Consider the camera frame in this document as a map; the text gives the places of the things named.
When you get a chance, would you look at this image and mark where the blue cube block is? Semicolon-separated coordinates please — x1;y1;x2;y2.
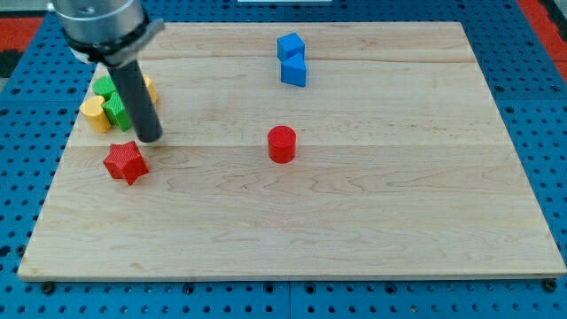
276;33;305;62

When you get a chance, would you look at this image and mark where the wooden board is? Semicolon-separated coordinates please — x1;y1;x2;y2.
18;22;566;282

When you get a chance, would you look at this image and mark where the yellow heart block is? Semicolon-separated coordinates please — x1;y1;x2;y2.
80;96;112;133

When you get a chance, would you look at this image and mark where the red cylinder block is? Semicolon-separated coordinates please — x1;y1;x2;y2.
268;126;297;164

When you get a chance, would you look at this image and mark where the blue triangle block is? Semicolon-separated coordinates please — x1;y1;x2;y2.
280;53;307;87

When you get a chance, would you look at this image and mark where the green cylinder block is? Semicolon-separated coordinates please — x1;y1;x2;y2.
92;75;116;100

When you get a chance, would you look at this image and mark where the yellow hexagon block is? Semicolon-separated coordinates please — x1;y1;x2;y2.
143;74;159;104

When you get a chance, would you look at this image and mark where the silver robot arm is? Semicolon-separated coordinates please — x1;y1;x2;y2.
50;0;165;68

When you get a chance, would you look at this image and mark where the red star block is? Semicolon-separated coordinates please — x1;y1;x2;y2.
103;141;149;185

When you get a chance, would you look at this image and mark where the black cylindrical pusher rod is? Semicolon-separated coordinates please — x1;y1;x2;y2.
108;60;163;143

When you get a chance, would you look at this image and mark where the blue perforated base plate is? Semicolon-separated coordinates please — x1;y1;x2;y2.
1;1;566;318

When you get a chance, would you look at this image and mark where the green star block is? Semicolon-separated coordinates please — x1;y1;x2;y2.
103;92;132;132

